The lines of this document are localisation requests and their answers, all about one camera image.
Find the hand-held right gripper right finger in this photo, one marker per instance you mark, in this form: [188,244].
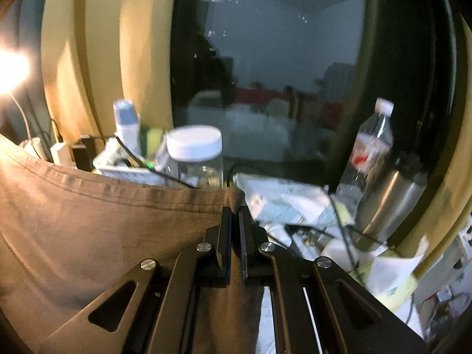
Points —
[244,236]

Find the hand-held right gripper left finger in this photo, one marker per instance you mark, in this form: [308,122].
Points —
[225,236]

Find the brown t-shirt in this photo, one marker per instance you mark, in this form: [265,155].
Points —
[92,228]

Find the clear jar with white lid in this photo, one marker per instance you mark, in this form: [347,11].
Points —
[193,143]

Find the white plastic basket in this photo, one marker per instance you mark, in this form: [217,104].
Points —
[121,173]

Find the yellow green sponge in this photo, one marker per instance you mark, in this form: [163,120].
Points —
[153,138]

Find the white bottle with blue cap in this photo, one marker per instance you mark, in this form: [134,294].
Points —
[127,125]

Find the steel tumbler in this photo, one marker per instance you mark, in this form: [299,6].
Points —
[391,199]

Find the clear water bottle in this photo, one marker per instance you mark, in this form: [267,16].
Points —
[368,147]

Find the yellow packet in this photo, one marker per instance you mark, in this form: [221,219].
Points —
[391,287]

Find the folded white paper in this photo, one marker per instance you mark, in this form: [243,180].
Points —
[398,261]

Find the black charger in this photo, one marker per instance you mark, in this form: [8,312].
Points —
[83,153]

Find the dark window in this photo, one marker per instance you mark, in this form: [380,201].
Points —
[276,62]

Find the white charger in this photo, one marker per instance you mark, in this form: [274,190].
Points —
[59,153]

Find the white desk lamp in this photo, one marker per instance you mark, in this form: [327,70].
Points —
[11,66]

